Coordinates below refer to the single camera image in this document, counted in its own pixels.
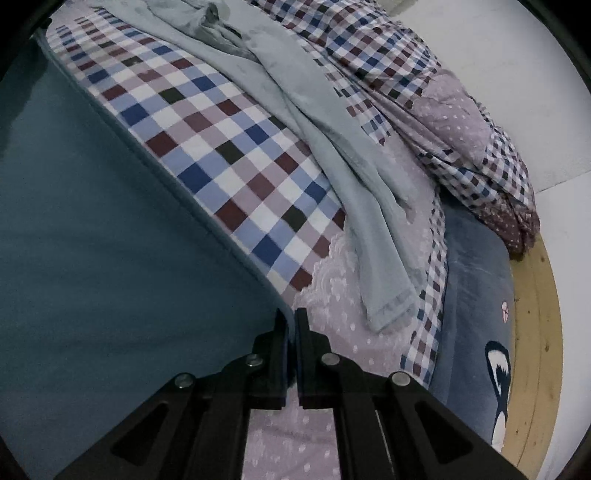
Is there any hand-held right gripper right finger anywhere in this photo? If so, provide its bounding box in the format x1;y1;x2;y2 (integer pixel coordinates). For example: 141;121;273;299
294;307;532;480

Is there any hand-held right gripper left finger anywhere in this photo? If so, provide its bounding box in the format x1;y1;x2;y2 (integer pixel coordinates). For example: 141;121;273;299
53;308;296;480

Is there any teal sweatshirt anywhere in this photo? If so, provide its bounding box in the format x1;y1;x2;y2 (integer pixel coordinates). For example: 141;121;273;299
0;34;296;472

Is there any blue cartoon print pillow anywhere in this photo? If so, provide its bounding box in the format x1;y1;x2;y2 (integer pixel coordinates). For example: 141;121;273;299
431;203;515;453

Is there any light grey-green cloth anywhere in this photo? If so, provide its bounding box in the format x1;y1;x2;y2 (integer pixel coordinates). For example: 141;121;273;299
90;0;428;334

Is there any checkered bed sheet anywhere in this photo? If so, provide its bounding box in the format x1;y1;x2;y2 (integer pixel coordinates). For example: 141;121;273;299
46;4;451;480

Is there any wooden headboard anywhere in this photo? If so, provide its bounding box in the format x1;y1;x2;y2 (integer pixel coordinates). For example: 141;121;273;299
501;233;561;480

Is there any checkered quilt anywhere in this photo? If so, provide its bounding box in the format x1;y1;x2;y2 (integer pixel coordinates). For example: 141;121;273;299
245;0;541;259

